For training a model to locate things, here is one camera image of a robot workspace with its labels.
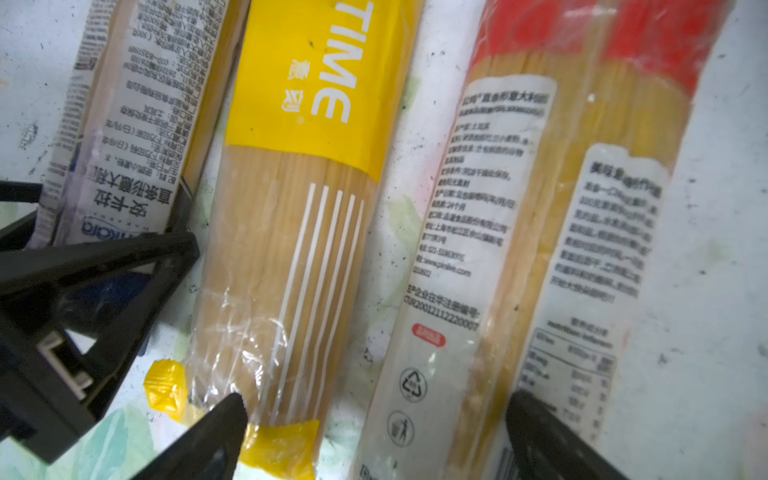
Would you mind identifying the yellow spaghetti bag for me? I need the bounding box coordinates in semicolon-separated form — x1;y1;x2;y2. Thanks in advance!
144;1;423;479

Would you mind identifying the clear labelled spaghetti bag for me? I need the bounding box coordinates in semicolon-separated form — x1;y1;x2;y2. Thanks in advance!
26;0;252;325

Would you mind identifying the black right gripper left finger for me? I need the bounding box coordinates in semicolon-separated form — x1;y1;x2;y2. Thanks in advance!
133;393;248;480

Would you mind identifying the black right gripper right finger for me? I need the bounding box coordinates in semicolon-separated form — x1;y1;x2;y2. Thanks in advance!
506;391;627;480

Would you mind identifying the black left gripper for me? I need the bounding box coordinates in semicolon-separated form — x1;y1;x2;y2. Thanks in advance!
1;181;199;463

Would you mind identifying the red spaghetti bag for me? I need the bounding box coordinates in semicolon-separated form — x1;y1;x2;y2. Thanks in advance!
349;1;732;479

